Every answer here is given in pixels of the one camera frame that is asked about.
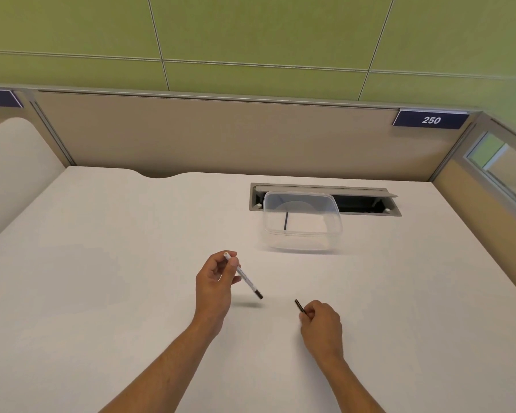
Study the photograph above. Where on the person's left hand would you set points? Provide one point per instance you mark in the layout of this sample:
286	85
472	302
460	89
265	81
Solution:
213	296

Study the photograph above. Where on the person's right hand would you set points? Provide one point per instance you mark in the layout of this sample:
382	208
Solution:
324	331

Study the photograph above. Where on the dark thin refill stick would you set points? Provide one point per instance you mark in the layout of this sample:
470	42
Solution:
299	306

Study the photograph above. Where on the white marker with black cap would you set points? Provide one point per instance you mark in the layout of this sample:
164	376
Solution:
246	279

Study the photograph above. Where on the clear plastic container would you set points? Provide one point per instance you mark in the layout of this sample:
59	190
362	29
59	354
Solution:
309	232

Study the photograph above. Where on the person's right forearm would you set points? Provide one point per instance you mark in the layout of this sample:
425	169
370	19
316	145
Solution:
352	391

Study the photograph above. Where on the person's left forearm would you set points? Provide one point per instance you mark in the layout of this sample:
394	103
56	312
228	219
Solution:
163	374

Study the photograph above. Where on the beige desk partition panel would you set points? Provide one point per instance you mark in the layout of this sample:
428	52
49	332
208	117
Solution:
241	137

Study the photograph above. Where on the beige side partition with window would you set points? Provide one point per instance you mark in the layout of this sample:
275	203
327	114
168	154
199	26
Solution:
464	197

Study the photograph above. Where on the navy desk number sign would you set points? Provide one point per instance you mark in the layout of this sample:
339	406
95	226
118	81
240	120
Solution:
4	98
430	120

